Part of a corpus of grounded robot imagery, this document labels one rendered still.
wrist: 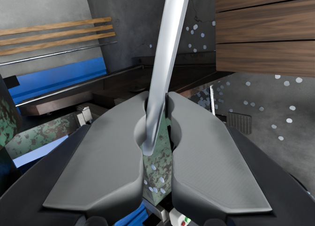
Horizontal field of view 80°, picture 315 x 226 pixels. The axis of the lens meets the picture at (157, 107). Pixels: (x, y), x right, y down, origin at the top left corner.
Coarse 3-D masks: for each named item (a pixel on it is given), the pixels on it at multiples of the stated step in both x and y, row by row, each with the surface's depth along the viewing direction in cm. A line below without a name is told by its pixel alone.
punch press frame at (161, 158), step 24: (24, 120) 94; (48, 120) 87; (72, 120) 92; (168, 120) 77; (24, 144) 80; (168, 144) 79; (0, 168) 63; (24, 168) 108; (144, 168) 73; (168, 168) 82; (0, 192) 56; (144, 192) 82; (168, 192) 84
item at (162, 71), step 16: (176, 0) 7; (176, 16) 8; (160, 32) 8; (176, 32) 8; (160, 48) 8; (176, 48) 14; (160, 64) 9; (160, 80) 9; (160, 96) 10; (160, 112) 11; (144, 144) 13
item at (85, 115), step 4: (80, 108) 76; (84, 108) 75; (88, 108) 76; (76, 112) 77; (80, 112) 76; (84, 112) 75; (88, 112) 76; (76, 116) 75; (80, 116) 75; (84, 116) 75; (88, 116) 76; (76, 120) 77; (80, 120) 75; (84, 120) 76; (88, 120) 76; (80, 124) 75; (72, 132) 76
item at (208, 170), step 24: (168, 96) 11; (192, 120) 9; (216, 120) 9; (192, 144) 7; (216, 144) 7; (192, 168) 6; (216, 168) 6; (240, 168) 6; (192, 192) 6; (216, 192) 6; (240, 192) 6; (192, 216) 6; (216, 216) 6
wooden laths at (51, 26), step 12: (48, 24) 138; (60, 24) 142; (72, 24) 146; (84, 24) 153; (36, 36) 136; (48, 36) 140; (60, 36) 145; (96, 36) 158; (108, 36) 164; (24, 48) 132; (36, 48) 136; (84, 48) 155; (24, 60) 134
